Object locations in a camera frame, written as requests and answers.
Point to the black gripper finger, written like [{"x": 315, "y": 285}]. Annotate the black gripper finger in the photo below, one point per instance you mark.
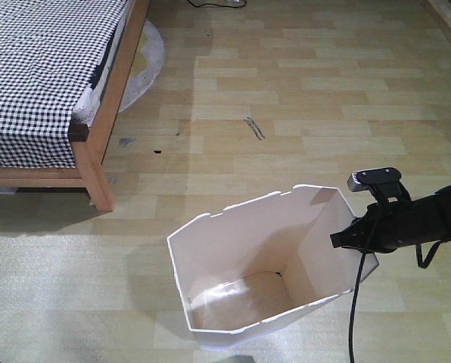
[{"x": 350, "y": 238}]

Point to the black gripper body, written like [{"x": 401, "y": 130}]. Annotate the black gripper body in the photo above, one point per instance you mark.
[{"x": 385, "y": 228}]

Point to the white plastic trash bin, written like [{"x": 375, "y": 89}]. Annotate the white plastic trash bin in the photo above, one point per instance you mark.
[{"x": 261, "y": 265}]

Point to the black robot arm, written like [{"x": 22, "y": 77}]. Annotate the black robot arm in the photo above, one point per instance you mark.
[{"x": 432, "y": 217}]

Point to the round white floor rug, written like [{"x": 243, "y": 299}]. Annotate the round white floor rug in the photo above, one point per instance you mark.
[{"x": 146, "y": 66}]

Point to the black white checkered bedsheet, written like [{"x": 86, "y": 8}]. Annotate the black white checkered bedsheet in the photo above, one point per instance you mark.
[{"x": 49, "y": 51}]

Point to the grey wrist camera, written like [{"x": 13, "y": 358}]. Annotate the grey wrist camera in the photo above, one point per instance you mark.
[{"x": 383, "y": 184}]

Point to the wooden bed frame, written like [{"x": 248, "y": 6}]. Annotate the wooden bed frame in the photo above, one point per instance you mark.
[{"x": 89, "y": 143}]

